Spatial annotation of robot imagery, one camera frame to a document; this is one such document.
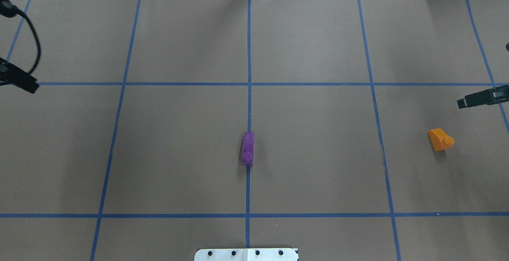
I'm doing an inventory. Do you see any purple trapezoid block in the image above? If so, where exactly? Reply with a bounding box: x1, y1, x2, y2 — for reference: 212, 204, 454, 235
241, 132, 256, 168

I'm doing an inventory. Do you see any orange trapezoid block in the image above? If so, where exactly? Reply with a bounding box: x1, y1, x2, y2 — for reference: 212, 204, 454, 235
427, 128, 455, 152

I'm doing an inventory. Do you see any white central pillar base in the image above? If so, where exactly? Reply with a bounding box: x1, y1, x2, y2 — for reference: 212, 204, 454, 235
193, 248, 299, 261

